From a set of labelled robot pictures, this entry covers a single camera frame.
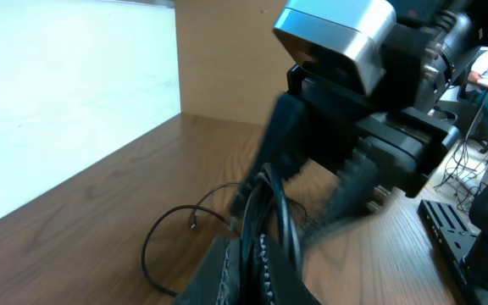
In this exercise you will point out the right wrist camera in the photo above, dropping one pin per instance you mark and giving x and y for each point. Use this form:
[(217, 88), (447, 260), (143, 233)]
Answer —
[(337, 40)]

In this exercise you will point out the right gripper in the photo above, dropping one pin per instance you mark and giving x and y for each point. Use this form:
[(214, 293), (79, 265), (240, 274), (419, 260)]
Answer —
[(369, 150)]

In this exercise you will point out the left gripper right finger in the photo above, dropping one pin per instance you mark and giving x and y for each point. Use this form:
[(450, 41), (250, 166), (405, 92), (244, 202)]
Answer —
[(278, 283)]

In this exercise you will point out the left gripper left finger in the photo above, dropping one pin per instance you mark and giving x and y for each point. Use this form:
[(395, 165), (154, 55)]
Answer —
[(216, 281)]

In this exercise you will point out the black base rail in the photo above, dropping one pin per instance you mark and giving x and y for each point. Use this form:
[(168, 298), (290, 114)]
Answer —
[(463, 251)]

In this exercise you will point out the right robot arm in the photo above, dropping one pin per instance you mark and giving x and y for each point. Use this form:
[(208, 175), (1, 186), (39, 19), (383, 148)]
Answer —
[(422, 55)]

